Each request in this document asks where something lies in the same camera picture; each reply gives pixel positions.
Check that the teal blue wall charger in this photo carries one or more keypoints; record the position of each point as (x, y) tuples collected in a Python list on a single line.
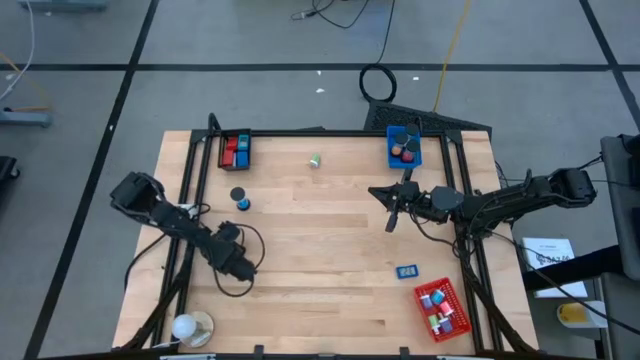
[(438, 297)]

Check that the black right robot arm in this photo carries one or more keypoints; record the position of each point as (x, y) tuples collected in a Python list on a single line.
[(505, 205)]

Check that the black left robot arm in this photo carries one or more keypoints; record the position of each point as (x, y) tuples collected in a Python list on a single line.
[(175, 222)]

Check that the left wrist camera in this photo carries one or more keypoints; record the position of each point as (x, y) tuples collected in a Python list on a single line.
[(229, 231)]

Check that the black table frame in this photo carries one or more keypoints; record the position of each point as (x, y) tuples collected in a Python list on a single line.
[(350, 133)]

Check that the black storage bin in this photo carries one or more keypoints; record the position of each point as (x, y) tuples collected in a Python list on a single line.
[(220, 145)]

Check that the yellow white roll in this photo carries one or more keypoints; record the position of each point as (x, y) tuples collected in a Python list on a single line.
[(575, 314)]

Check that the black desk edge bar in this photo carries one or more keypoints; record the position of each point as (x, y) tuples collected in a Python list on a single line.
[(590, 265)]

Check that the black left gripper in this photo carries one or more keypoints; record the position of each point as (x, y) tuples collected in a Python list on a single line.
[(235, 265)]

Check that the grey floor base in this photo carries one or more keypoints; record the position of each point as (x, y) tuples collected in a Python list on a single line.
[(25, 119), (65, 5)]

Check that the red plastic basket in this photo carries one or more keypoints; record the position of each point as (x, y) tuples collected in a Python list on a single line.
[(460, 330)]

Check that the grey cabinet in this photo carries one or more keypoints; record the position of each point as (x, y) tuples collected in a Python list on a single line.
[(620, 225)]

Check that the white globe lamp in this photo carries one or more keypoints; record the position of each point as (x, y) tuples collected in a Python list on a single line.
[(184, 326)]

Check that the black floor mat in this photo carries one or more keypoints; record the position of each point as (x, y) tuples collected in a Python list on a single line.
[(425, 117)]

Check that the purple wall charger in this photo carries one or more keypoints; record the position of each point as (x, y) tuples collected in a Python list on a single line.
[(445, 325), (426, 301)]

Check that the hourglass with orange sand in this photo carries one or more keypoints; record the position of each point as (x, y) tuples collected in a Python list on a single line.
[(401, 138)]

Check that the blue plastic case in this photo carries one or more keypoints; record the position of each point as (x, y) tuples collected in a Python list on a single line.
[(243, 159), (407, 271)]

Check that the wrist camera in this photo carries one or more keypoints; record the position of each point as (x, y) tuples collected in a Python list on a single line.
[(229, 231), (411, 189)]

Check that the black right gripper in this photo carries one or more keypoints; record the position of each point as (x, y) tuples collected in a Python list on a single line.
[(422, 199)]

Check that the hourglass with white sand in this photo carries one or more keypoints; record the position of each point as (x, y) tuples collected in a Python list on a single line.
[(411, 130)]

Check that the black floor object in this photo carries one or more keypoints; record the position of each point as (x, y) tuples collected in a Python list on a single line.
[(6, 172)]

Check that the black table clamp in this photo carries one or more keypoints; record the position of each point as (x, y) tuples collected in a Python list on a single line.
[(258, 352), (404, 353)]

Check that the white booklet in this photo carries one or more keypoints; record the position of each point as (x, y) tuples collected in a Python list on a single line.
[(550, 250)]

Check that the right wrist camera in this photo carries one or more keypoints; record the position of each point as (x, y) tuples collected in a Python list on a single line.
[(411, 189)]

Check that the blue plastic basket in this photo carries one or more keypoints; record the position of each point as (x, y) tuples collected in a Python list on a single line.
[(392, 162)]

